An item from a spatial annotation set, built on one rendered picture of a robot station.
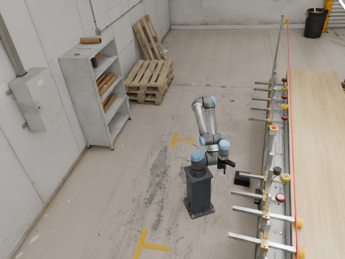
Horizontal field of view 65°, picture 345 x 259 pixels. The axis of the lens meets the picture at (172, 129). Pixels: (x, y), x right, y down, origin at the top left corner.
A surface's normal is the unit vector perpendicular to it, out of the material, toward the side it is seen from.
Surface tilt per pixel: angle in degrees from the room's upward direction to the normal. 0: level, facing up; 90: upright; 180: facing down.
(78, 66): 90
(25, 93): 90
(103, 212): 0
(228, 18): 90
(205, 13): 90
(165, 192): 0
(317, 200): 0
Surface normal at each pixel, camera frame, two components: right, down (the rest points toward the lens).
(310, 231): -0.07, -0.80
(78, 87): -0.21, 0.60
